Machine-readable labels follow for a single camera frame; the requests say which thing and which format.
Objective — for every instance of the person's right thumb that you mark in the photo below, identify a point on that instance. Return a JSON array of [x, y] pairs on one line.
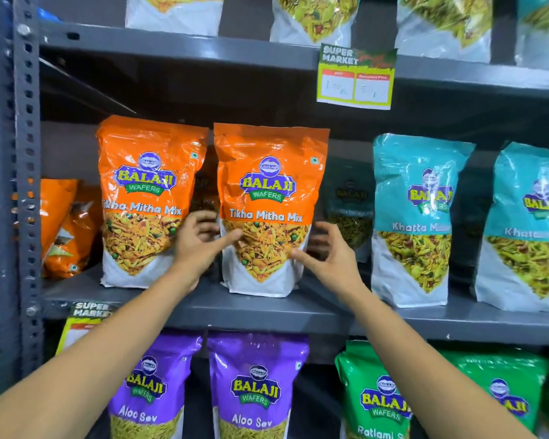
[[309, 260]]

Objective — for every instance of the person's right forearm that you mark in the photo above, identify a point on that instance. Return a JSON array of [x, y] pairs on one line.
[[416, 361]]

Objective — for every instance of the purple snack packet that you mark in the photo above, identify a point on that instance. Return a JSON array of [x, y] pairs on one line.
[[256, 361], [158, 393]]

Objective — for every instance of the person's left forearm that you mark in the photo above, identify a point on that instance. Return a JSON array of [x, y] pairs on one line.
[[96, 356]]

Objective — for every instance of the person's right hand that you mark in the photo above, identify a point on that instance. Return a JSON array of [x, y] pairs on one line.
[[336, 267]]

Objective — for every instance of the teal snack packet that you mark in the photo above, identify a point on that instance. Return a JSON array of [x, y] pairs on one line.
[[350, 201], [526, 269], [416, 159]]

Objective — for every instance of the green yellow price tag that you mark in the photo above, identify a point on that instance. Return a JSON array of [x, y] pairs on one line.
[[356, 82], [80, 317]]

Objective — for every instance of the blue plastic item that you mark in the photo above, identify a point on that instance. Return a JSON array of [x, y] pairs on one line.
[[48, 15]]

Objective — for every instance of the orange snack packet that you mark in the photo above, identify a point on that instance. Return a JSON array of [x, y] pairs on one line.
[[57, 205], [75, 244], [270, 155], [142, 146]]

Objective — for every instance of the grey metal shelf rack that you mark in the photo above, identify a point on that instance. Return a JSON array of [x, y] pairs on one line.
[[256, 310]]

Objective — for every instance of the person's left thumb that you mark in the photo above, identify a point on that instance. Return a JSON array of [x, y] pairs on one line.
[[224, 242]]

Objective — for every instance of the person's left hand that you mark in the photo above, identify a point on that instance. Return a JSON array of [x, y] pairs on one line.
[[190, 251]]

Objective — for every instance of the clear white snack packet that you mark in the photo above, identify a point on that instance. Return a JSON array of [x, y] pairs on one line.
[[542, 45], [439, 41], [297, 31], [174, 20]]

